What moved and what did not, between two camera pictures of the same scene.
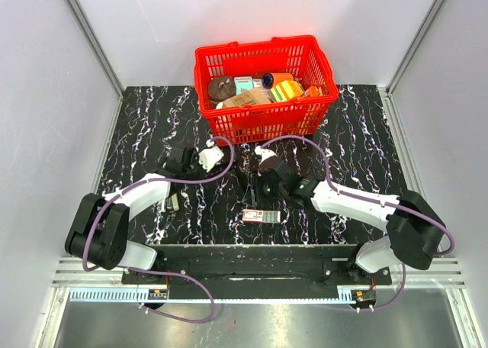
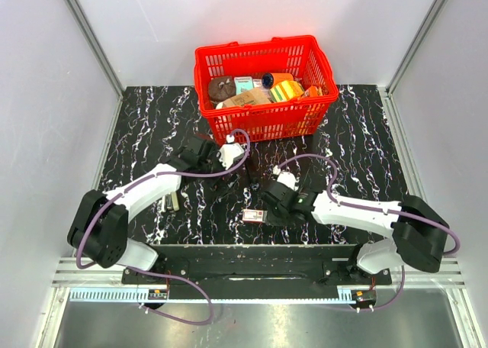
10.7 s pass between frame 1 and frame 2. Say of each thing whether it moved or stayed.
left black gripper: moved
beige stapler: stayed
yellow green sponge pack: stayed
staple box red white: stayed
